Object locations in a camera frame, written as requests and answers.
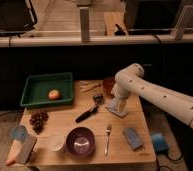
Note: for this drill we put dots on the orange carrot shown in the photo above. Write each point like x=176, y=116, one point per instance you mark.
x=13, y=153

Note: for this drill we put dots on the red-yellow apple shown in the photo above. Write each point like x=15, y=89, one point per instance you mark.
x=54, y=94

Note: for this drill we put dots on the green plastic tray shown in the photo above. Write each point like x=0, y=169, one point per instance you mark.
x=37, y=88

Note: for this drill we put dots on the blue device on floor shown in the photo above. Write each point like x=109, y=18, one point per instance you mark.
x=159, y=142

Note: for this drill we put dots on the white vertical post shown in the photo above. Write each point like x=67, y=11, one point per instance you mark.
x=84, y=24

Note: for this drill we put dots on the blue sponge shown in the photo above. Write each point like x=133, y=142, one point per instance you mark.
x=132, y=138

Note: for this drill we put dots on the small black object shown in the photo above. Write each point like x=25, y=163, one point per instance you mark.
x=119, y=31

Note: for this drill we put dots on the black monitor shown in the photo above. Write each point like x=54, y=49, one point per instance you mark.
x=147, y=17
x=17, y=16

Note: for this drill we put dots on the purple bowl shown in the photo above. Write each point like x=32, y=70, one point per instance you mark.
x=80, y=142

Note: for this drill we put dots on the black monitor left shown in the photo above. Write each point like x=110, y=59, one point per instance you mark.
x=17, y=16

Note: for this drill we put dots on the white horizontal rail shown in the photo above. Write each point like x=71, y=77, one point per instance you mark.
x=95, y=40

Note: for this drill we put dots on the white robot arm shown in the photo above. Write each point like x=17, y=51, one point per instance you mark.
x=130, y=80

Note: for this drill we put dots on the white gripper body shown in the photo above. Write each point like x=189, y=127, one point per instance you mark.
x=118, y=104

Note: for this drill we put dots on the bunch of red grapes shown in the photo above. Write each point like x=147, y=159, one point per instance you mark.
x=37, y=121

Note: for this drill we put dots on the black monitor right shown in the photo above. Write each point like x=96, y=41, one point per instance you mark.
x=147, y=17

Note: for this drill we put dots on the silver fork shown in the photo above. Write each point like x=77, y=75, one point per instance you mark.
x=108, y=131

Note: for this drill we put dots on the blue plastic cup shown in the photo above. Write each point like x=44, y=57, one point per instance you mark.
x=19, y=133

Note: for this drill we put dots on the orange-red bowl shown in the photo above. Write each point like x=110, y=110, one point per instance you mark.
x=108, y=84

